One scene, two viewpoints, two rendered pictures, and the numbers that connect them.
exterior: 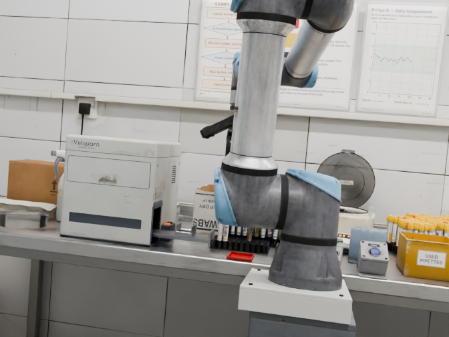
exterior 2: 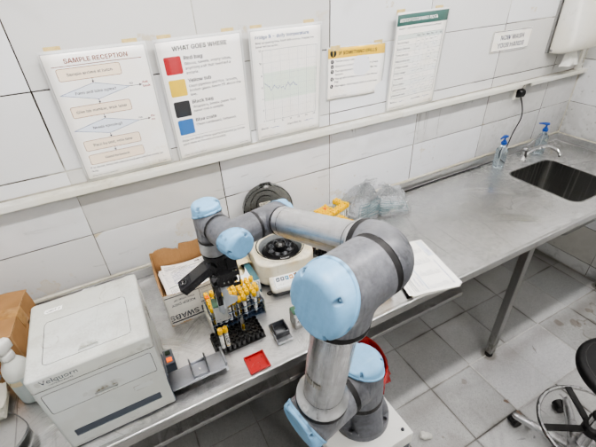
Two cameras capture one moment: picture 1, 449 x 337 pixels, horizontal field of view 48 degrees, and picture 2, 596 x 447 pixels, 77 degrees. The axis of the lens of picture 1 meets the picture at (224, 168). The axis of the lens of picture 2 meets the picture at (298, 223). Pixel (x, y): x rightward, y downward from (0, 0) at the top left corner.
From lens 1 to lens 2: 1.01 m
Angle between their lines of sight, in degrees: 45
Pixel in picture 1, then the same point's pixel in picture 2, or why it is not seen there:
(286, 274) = (364, 435)
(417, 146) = (309, 153)
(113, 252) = (148, 432)
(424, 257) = not seen: hidden behind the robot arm
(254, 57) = (341, 358)
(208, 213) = (183, 307)
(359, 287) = not seen: hidden behind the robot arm
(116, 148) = (102, 362)
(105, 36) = not seen: outside the picture
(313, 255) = (378, 414)
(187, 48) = (47, 124)
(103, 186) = (105, 394)
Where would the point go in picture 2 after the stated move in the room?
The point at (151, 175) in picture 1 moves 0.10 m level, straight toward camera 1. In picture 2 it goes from (154, 360) to (174, 383)
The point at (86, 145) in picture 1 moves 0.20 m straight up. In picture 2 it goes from (59, 378) to (20, 320)
